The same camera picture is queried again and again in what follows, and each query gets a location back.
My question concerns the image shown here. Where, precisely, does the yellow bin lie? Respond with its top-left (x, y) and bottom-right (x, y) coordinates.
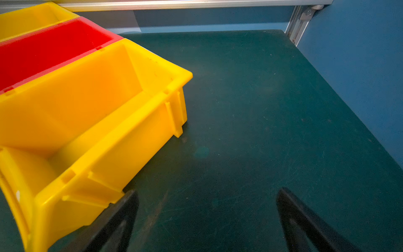
top-left (1, 39), bottom-right (193, 252)
top-left (0, 1), bottom-right (80, 42)

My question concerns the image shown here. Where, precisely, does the aluminium back frame rail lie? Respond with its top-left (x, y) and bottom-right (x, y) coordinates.
top-left (56, 0), bottom-right (333, 12)

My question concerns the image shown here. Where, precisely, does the aluminium right corner post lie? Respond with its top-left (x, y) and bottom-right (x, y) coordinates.
top-left (285, 5), bottom-right (324, 46)

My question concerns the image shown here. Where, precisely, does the yellow bin near right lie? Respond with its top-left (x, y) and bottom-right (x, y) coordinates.
top-left (1, 39), bottom-right (193, 252)

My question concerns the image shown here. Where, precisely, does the yellow bin far left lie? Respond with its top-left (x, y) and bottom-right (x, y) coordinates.
top-left (0, 1), bottom-right (80, 42)

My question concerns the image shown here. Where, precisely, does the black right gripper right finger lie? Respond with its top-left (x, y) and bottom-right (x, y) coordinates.
top-left (276, 188), bottom-right (360, 252)

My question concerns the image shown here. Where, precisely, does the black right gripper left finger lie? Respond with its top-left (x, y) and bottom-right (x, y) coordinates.
top-left (62, 190), bottom-right (139, 252)

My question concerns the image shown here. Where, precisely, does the red middle bin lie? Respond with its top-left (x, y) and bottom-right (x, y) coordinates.
top-left (1, 17), bottom-right (123, 93)

